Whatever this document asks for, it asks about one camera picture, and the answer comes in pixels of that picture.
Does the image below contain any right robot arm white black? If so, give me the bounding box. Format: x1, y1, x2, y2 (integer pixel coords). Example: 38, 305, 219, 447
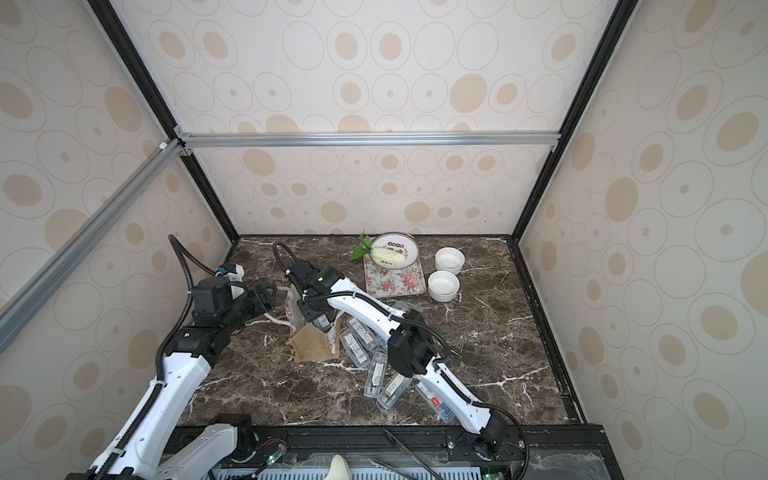
286, 269, 524, 460

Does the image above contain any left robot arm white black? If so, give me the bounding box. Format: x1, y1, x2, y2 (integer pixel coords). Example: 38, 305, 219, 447
80, 235, 276, 479

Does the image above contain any clear compass case bottom slanted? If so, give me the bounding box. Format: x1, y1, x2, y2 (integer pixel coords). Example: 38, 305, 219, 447
377, 373, 412, 411

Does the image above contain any floral square plate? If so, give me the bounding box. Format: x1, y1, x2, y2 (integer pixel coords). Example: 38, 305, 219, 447
364, 257, 427, 299

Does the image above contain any white vegetable with green leaves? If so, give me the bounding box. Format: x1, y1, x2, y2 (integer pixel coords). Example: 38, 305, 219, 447
348, 234, 406, 268

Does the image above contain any round patterned bowl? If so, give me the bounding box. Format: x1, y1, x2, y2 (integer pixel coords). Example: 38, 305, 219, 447
372, 233, 419, 270

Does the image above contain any white ceramic cup front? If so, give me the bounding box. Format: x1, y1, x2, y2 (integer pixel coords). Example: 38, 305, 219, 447
427, 271, 461, 303

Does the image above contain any white ceramic cup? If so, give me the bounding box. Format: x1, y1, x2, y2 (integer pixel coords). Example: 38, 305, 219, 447
427, 271, 461, 303
434, 247, 466, 275

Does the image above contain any white ceramic cup rear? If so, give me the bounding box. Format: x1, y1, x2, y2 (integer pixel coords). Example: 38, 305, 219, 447
434, 247, 466, 275

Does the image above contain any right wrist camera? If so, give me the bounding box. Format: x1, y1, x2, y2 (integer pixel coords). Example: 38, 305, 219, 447
286, 259, 321, 293

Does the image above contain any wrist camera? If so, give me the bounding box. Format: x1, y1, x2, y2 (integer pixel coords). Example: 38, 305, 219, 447
191, 263, 245, 317
286, 259, 321, 293

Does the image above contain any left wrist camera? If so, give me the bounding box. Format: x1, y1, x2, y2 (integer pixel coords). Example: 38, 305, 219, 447
191, 263, 245, 317

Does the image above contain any aluminium rail back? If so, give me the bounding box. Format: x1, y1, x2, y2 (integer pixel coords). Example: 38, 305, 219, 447
181, 131, 561, 148

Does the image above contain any aluminium rail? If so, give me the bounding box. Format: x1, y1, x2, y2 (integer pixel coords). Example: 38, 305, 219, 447
1, 139, 181, 350
181, 131, 561, 148

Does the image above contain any aluminium rail left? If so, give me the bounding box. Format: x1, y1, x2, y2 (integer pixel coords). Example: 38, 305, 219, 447
1, 139, 181, 350

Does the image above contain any black base frame front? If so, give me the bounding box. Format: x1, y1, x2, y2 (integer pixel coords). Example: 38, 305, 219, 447
200, 425, 623, 479

